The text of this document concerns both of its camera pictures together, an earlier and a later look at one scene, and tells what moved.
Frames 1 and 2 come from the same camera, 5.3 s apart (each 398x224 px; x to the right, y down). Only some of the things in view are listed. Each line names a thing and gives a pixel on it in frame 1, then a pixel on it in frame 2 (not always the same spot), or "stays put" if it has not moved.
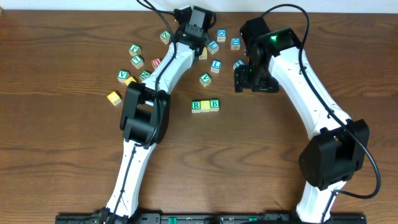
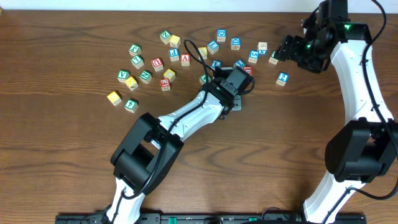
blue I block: x=239 y=62 stays put
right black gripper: x=242 y=81 → x=296 y=42
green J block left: x=135 y=50 stays put
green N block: x=145 y=74 stays put
